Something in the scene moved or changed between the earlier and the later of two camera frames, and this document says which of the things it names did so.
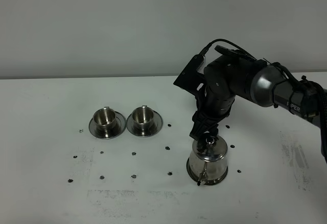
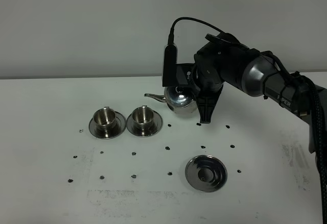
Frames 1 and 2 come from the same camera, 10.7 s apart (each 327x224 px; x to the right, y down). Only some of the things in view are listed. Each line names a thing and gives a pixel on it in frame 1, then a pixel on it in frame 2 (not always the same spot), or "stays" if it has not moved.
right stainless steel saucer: (157, 123) stays
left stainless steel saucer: (118, 127) stays
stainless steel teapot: (208, 161) → (180, 99)
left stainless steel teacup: (105, 118) stays
